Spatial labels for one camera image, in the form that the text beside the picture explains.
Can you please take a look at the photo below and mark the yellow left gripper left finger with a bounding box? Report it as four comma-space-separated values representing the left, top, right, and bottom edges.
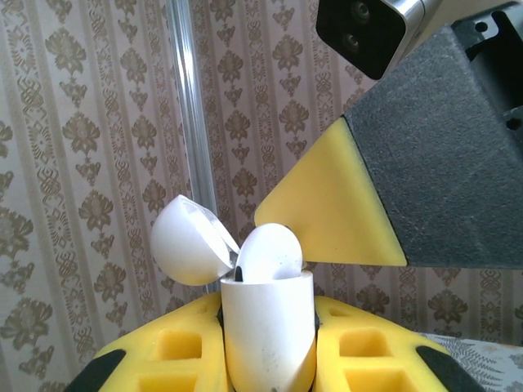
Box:
65, 293, 229, 392

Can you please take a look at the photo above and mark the aluminium frame corner post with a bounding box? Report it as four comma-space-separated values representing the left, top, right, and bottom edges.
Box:
165, 0, 218, 221

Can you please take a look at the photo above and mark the white earbud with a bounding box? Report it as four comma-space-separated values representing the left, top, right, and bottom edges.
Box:
235, 222, 304, 283

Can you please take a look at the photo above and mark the white earbud charging case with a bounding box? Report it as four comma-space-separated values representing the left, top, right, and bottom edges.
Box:
150, 194, 319, 392

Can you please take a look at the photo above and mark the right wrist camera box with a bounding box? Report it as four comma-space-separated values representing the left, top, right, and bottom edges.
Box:
315, 0, 449, 82

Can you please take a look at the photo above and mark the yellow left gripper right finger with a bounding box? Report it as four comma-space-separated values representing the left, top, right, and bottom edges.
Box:
313, 296, 487, 392

